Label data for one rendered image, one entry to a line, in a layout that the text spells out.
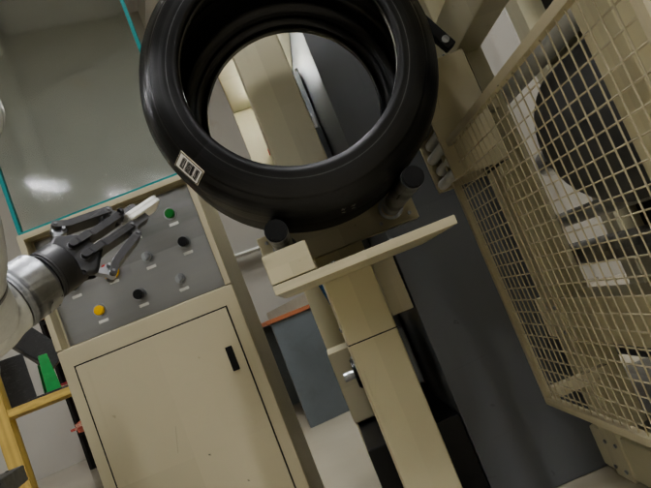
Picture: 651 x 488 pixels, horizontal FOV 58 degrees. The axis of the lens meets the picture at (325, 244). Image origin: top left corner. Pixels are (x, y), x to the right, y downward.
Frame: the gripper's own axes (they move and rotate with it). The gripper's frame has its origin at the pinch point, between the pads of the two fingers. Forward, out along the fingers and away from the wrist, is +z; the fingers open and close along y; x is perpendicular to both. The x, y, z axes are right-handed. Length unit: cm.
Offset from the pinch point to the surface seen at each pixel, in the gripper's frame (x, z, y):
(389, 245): 7.2, 25.0, 36.6
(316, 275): -1.6, 15.5, 29.2
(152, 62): 8.6, 22.8, -19.7
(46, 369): -332, 108, -88
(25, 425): -767, 215, -175
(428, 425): -36, 33, 72
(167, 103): 5.9, 19.3, -12.4
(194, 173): -0.4, 15.4, -0.6
